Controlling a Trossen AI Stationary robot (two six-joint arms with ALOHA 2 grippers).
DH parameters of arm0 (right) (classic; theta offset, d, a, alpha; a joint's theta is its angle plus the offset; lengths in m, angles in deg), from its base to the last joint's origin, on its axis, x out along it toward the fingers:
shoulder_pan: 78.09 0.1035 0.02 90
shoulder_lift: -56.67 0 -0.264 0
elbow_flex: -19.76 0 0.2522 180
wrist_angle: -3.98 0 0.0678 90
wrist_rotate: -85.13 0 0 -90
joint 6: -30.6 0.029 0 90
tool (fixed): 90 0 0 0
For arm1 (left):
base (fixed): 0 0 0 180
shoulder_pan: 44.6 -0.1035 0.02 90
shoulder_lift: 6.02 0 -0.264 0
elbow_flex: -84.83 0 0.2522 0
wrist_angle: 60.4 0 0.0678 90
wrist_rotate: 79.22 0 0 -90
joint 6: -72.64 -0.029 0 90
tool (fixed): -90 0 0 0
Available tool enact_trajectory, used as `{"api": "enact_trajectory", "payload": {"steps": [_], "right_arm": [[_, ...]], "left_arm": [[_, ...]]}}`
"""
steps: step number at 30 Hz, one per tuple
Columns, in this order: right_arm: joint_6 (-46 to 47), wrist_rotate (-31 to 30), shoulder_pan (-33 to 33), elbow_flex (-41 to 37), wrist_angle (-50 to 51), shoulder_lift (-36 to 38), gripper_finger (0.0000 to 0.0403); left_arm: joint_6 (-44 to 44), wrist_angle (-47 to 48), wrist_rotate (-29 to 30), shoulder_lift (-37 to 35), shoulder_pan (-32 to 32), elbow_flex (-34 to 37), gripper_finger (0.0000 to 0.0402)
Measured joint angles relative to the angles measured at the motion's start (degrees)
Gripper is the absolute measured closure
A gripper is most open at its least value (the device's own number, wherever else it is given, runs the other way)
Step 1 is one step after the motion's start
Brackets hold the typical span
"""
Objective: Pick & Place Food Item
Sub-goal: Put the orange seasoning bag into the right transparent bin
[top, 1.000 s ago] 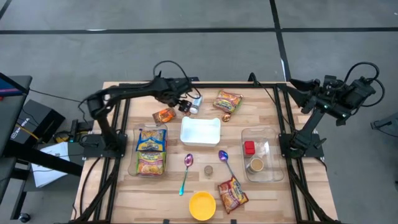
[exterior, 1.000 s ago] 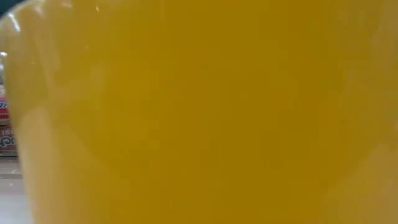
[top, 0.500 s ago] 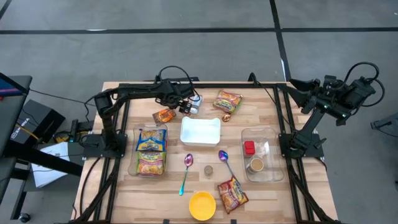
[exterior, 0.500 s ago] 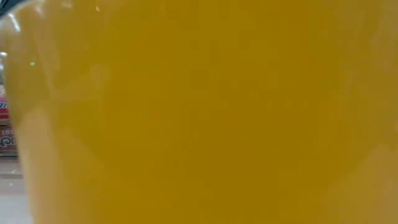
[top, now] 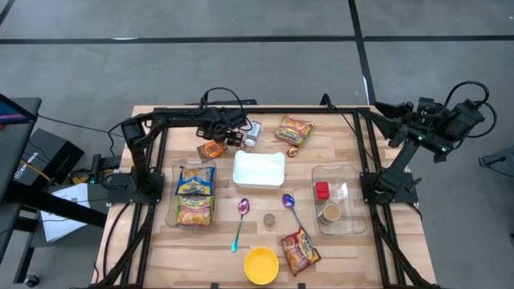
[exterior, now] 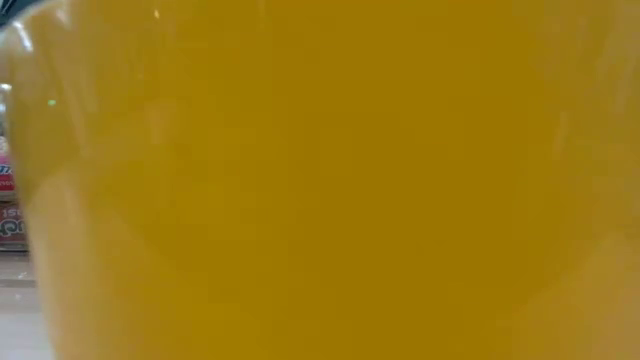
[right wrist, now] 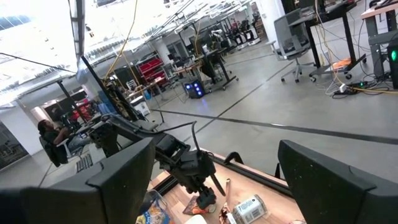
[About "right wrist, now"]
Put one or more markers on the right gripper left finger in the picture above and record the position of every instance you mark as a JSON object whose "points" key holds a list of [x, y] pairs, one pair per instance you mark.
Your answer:
{"points": [[118, 186]]}

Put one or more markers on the blue lit computer tower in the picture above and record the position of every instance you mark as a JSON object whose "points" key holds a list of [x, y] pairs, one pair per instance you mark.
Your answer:
{"points": [[195, 89]]}

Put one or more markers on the white box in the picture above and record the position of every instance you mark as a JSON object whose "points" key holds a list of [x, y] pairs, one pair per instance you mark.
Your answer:
{"points": [[141, 106]]}

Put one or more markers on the red bin rack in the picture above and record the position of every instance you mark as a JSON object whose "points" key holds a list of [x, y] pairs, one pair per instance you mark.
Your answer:
{"points": [[152, 70]]}

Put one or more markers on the white power adapter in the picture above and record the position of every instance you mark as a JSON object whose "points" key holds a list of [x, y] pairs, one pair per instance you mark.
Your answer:
{"points": [[343, 88]]}

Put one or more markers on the small brown food package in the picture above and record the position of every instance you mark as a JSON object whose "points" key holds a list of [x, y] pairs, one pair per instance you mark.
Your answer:
{"points": [[191, 208]]}

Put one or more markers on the black legged work desk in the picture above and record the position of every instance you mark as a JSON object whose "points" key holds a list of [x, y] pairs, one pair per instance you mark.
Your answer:
{"points": [[214, 65]]}

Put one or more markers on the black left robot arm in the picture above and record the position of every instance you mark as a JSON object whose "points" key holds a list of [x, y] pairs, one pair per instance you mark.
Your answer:
{"points": [[136, 127]]}

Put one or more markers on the person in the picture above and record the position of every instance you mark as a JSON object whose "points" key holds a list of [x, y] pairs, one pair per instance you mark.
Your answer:
{"points": [[49, 133]]}

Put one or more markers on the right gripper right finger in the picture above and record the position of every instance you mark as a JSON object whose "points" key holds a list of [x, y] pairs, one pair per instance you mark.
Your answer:
{"points": [[326, 193]]}

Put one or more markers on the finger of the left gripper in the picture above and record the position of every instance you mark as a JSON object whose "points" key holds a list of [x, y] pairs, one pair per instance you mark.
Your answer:
{"points": [[206, 198], [218, 185]]}

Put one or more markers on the blue instant noodle packet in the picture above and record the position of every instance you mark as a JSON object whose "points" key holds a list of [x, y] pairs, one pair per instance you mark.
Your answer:
{"points": [[155, 215]]}

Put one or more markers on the black standing desk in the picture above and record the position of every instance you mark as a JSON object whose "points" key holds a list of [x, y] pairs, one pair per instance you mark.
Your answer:
{"points": [[335, 9]]}

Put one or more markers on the small white labelled bottle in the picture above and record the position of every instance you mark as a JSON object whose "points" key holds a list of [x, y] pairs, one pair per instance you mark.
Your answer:
{"points": [[248, 209]]}

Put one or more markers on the black office chair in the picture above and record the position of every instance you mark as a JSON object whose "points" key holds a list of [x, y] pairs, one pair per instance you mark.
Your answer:
{"points": [[54, 154]]}

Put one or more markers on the clear plastic container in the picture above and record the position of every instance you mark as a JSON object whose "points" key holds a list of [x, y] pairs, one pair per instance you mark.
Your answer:
{"points": [[152, 196]]}

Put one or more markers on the green lit computer tower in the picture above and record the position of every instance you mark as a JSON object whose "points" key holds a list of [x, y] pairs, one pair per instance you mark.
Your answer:
{"points": [[393, 59]]}

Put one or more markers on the white rectangular tray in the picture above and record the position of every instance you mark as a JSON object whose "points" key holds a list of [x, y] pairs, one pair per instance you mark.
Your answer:
{"points": [[196, 220]]}

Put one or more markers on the orange object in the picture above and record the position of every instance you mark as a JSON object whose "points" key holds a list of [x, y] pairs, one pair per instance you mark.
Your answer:
{"points": [[342, 63]]}

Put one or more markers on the grey wood topped table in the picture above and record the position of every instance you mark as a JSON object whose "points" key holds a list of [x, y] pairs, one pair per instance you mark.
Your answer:
{"points": [[379, 12]]}

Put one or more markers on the black diagonal pole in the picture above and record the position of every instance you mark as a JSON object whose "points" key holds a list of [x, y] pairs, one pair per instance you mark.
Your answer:
{"points": [[105, 90]]}

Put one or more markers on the black keyboard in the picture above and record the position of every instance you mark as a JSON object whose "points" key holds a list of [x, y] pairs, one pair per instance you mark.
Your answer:
{"points": [[84, 162]]}

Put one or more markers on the grey office chair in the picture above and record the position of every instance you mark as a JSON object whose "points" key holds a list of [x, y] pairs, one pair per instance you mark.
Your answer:
{"points": [[292, 37]]}

